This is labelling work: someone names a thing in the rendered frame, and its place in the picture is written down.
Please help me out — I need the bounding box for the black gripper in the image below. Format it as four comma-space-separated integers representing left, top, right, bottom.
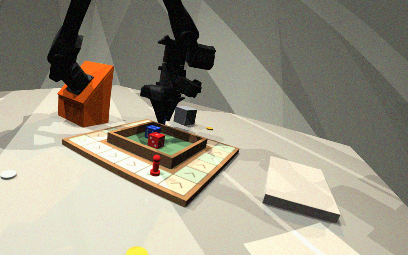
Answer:
140, 63, 186, 124

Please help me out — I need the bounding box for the red die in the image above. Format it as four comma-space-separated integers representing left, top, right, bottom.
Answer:
148, 132, 165, 149

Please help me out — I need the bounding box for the blue die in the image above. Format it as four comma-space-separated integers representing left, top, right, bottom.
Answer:
145, 125, 161, 138

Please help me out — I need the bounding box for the white flat disc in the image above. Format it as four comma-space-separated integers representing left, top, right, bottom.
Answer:
0, 170, 17, 180

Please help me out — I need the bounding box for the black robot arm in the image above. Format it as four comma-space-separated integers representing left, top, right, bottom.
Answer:
47, 0, 216, 98

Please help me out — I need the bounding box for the red pawn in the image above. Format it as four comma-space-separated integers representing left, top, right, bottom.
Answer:
150, 155, 160, 177

